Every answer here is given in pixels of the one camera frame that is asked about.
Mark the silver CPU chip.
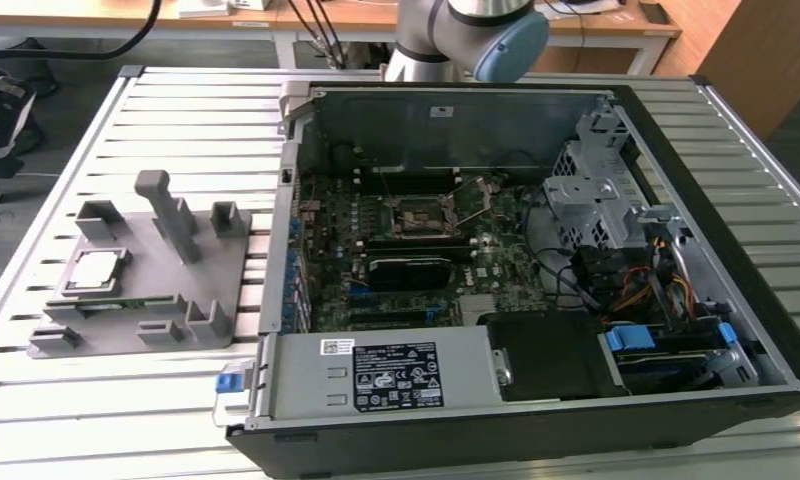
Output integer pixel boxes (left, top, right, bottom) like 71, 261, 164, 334
64, 251, 123, 292

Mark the metal socket cover frame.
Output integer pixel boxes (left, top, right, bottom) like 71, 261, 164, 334
450, 177, 503, 226

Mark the CPU socket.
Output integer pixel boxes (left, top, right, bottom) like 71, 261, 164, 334
387, 194, 459, 237

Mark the black mesh waste bin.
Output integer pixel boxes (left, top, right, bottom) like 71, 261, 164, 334
6, 37, 62, 99

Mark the white box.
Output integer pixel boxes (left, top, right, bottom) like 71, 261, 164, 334
178, 0, 233, 20

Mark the green RAM stick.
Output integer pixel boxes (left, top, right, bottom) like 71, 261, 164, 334
44, 295, 179, 309

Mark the gray parts rack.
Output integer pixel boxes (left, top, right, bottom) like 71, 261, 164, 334
26, 169, 255, 361

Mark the black RAM slot bank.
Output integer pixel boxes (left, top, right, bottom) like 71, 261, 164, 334
365, 236, 474, 262
357, 167, 467, 196

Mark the gray labelled power supply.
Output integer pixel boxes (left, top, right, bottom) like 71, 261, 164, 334
266, 327, 513, 419

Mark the black graphics card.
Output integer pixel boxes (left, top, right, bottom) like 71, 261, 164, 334
366, 255, 454, 292

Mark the black expansion slot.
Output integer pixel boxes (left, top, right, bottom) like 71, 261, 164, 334
350, 309, 439, 326

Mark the green motherboard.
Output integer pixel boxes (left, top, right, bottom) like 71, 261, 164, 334
293, 169, 557, 334

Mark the silver chipset heat sink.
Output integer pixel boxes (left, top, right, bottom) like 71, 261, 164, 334
458, 294, 501, 327

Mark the silver metal drive cage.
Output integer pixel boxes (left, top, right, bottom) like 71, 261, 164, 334
543, 112, 650, 251

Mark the black open PC case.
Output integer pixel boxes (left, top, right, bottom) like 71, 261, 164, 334
212, 79, 800, 480

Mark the black plastic shroud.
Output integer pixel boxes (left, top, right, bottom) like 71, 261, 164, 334
477, 309, 633, 404

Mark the blue disk carrier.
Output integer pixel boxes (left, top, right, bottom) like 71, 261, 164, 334
602, 323, 660, 356

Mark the wooden cabinet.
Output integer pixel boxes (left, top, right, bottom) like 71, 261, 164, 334
653, 0, 800, 141

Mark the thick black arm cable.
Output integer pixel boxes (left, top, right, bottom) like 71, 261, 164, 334
0, 0, 162, 59

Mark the wooden desk white frame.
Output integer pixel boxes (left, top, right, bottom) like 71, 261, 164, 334
0, 0, 684, 76

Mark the coloured power wire bundle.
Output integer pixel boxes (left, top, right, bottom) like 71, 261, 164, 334
606, 237, 701, 321

